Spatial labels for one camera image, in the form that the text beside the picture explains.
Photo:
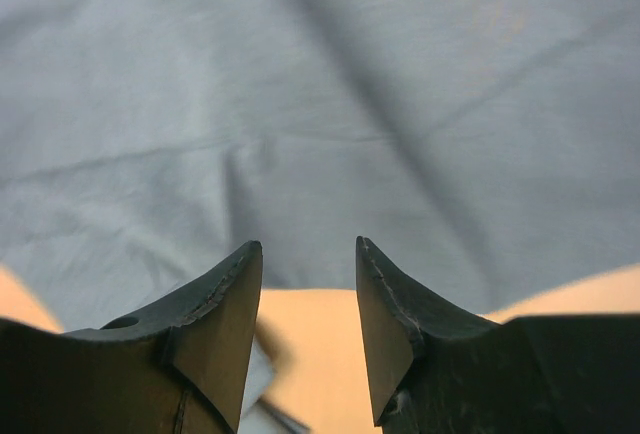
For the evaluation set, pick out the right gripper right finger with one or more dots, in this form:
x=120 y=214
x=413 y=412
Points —
x=434 y=367

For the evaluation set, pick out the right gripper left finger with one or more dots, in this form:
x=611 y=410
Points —
x=177 y=365

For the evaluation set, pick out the grey long sleeve shirt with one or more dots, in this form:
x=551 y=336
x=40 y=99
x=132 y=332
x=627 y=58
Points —
x=489 y=148

